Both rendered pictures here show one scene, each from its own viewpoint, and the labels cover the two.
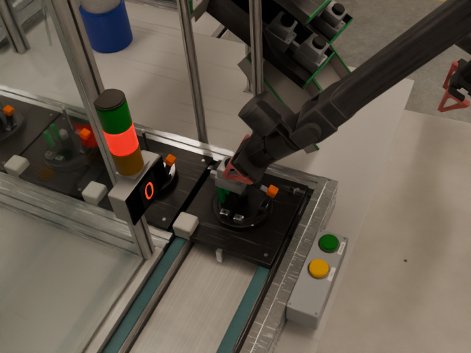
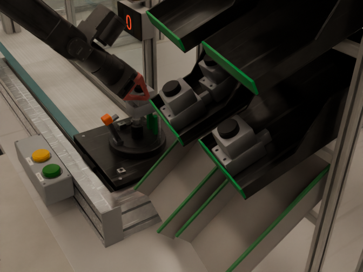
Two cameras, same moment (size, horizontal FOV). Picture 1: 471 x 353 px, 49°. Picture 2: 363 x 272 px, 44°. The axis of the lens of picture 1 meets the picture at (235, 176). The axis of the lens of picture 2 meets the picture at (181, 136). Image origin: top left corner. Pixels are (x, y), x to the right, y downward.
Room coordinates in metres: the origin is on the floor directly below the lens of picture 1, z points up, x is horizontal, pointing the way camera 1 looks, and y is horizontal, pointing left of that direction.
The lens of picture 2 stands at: (1.25, -0.76, 1.60)
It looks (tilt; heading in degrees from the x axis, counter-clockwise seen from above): 34 degrees down; 117
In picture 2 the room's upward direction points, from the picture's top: 1 degrees clockwise
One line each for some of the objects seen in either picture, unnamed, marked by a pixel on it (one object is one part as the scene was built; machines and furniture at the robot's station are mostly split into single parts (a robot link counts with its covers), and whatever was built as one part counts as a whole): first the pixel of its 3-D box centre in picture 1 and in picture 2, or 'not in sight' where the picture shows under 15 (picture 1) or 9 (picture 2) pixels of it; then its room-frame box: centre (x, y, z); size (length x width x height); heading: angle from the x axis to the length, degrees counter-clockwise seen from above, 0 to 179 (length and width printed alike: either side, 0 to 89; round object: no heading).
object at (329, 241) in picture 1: (329, 243); (52, 171); (0.63, -0.19, 0.96); 0.04 x 0.04 x 0.02
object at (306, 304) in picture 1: (317, 277); (43, 167); (0.57, -0.16, 0.93); 0.21 x 0.07 x 0.06; 151
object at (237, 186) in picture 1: (227, 171); (145, 97); (0.75, 0.02, 1.09); 0.08 x 0.04 x 0.07; 61
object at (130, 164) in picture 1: (127, 156); not in sight; (0.63, 0.18, 1.28); 0.05 x 0.05 x 0.05
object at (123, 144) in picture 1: (120, 135); not in sight; (0.63, 0.18, 1.33); 0.05 x 0.05 x 0.05
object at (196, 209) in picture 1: (242, 209); (138, 145); (0.74, -0.01, 0.96); 0.24 x 0.24 x 0.02; 61
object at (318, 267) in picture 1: (318, 269); (41, 156); (0.57, -0.16, 0.96); 0.04 x 0.04 x 0.02
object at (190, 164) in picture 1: (146, 165); not in sight; (0.87, 0.21, 1.01); 0.24 x 0.24 x 0.13; 61
